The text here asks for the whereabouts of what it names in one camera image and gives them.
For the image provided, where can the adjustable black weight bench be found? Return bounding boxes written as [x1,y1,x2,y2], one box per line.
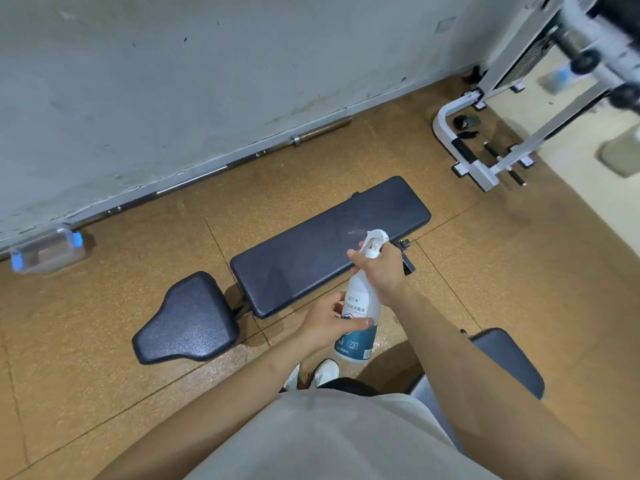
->
[131,175,433,367]

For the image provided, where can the person's left forearm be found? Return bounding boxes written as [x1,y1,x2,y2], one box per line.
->
[95,339,321,480]

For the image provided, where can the black trousers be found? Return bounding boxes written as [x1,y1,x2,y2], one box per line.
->
[279,377,381,398]

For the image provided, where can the grey wall box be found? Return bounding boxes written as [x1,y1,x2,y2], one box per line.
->
[599,124,640,178]

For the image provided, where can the long steel barbell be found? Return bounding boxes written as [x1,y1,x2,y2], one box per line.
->
[65,117,353,231]

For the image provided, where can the clear storage box blue clips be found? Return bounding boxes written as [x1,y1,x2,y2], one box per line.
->
[9,227,86,275]

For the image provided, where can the person's right hand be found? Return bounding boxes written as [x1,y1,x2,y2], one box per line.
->
[346,239,409,305]

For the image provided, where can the white gym machine frame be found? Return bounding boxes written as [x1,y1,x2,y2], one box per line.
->
[432,0,640,193]

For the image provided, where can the white right shoe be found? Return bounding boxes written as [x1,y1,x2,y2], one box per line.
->
[309,358,341,391]

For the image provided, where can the white blue plastic bottle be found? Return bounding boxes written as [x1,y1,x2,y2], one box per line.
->
[539,64,576,95]

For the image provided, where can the grey shirt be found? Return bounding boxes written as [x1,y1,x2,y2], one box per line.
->
[185,392,501,480]

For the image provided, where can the black bench white frame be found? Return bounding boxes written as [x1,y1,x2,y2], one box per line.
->
[409,328,546,445]

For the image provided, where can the person's right forearm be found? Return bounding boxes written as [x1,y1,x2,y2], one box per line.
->
[389,289,626,480]

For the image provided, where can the white spray bottle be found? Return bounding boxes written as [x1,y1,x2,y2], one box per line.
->
[333,229,390,365]

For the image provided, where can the person's left hand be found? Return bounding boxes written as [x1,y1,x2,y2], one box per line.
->
[297,290,375,353]

